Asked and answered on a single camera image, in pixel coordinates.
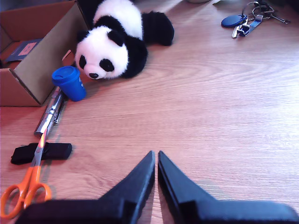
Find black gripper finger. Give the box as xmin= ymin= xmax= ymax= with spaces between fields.
xmin=157 ymin=150 xmax=218 ymax=224
xmin=98 ymin=150 xmax=156 ymax=224

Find orange handled scissors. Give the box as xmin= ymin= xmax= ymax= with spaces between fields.
xmin=0 ymin=128 xmax=52 ymax=220

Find brown cardboard box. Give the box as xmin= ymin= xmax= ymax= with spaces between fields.
xmin=0 ymin=0 xmax=91 ymax=107

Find black rectangular stick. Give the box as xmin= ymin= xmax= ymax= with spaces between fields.
xmin=10 ymin=142 xmax=72 ymax=165

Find silver metal bar tool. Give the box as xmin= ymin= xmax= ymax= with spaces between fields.
xmin=34 ymin=86 xmax=68 ymax=137

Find small blue lidded cup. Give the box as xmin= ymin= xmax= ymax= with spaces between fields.
xmin=51 ymin=66 xmax=87 ymax=102

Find panda plush toy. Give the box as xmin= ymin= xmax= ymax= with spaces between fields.
xmin=75 ymin=0 xmax=175 ymax=80

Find silver key tool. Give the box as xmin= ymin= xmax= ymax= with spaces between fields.
xmin=231 ymin=15 xmax=264 ymax=39

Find blue oval key fob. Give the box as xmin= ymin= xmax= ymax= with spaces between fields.
xmin=221 ymin=14 xmax=248 ymax=28

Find dark printed card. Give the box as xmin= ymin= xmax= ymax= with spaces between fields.
xmin=4 ymin=39 xmax=43 ymax=63

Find key ring with keys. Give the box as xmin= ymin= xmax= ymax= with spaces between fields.
xmin=242 ymin=1 xmax=292 ymax=24

